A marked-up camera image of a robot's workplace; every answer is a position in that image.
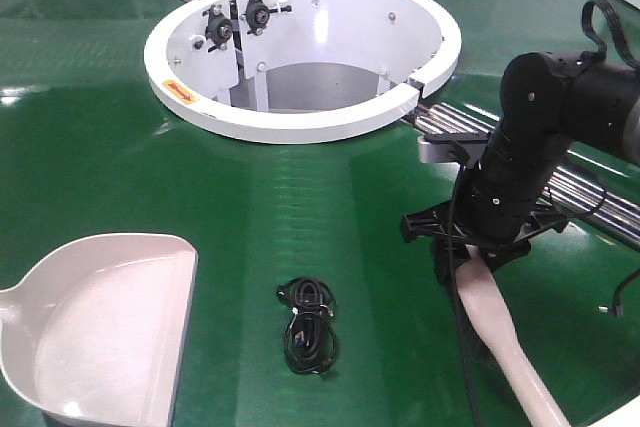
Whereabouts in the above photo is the green conveyor belt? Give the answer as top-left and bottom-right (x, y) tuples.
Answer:
(1, 0), (639, 426)

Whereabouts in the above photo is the right black bearing mount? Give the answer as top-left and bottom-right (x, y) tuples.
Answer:
(242, 0), (293, 36)

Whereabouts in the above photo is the steel conveyor rollers right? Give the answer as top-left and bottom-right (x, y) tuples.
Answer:
(402, 103), (639, 249)

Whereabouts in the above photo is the black cable bundle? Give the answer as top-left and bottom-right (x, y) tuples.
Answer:
(276, 276), (341, 376)

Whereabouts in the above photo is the left black bearing mount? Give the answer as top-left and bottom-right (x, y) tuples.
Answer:
(192, 4), (234, 53)

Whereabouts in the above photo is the black bearing mount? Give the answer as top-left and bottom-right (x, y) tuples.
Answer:
(242, 0), (293, 36)
(192, 4), (234, 53)

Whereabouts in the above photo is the white inner conveyor ring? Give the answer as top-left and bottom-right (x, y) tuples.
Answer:
(143, 0), (463, 145)

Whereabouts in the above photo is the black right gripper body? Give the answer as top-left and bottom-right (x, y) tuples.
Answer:
(400, 201), (568, 285)

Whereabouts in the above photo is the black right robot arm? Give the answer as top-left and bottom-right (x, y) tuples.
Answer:
(400, 0), (639, 285)

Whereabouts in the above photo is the beige plastic dustpan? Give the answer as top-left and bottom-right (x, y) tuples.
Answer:
(1, 233), (198, 426)

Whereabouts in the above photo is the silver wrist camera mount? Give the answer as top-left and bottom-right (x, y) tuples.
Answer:
(418, 132), (491, 168)

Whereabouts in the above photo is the beige hand brush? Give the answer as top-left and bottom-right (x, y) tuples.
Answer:
(455, 245), (570, 426)

